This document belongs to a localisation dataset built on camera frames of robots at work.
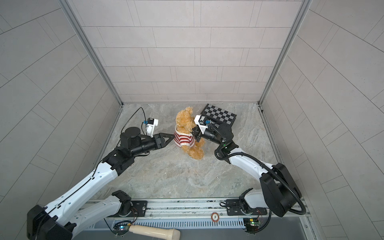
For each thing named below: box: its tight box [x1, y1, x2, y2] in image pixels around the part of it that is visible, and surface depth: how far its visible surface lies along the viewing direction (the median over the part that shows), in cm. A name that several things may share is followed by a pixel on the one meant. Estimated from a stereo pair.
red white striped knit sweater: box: [174, 124, 196, 148], surface depth 69 cm
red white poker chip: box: [211, 212, 220, 222], surface depth 71 cm
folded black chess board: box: [200, 103, 238, 128], surface depth 108 cm
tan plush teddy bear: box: [175, 106, 205, 160], surface depth 66 cm
